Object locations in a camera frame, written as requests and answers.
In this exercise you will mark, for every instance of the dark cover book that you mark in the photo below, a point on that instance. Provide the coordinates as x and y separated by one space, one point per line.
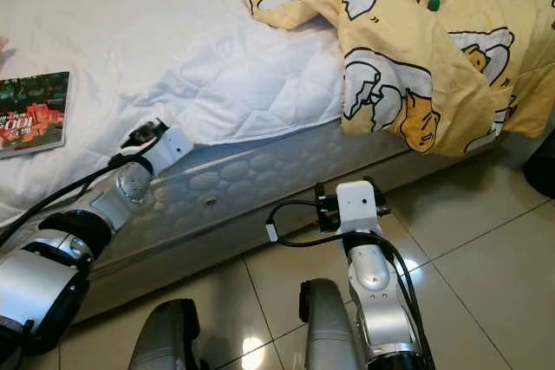
35 114

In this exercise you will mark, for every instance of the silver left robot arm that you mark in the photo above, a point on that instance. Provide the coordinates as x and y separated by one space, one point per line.
43 292

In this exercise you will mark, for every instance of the grey quilted bed mattress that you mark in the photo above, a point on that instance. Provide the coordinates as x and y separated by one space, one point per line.
269 179

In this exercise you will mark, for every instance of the white quilted mattress pad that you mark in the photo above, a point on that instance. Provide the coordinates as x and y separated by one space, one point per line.
139 32

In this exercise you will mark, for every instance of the grey right robot leg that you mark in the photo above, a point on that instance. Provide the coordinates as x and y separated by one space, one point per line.
329 327

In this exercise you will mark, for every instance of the grey robot leg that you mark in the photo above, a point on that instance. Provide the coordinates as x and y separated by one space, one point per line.
165 340
329 327

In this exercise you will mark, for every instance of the yellow cartoon blanket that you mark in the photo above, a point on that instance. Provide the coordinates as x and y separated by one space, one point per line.
399 67

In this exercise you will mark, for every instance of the grey left robot leg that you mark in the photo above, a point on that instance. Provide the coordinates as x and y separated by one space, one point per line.
165 340

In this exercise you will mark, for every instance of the black round trash bin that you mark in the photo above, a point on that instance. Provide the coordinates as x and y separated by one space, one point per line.
542 166

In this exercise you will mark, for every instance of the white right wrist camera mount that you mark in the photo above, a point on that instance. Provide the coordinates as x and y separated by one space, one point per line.
355 204

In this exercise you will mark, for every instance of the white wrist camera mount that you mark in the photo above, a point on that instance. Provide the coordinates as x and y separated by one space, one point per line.
175 146
355 204

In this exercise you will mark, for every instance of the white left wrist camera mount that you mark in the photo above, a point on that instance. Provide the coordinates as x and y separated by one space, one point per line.
175 146

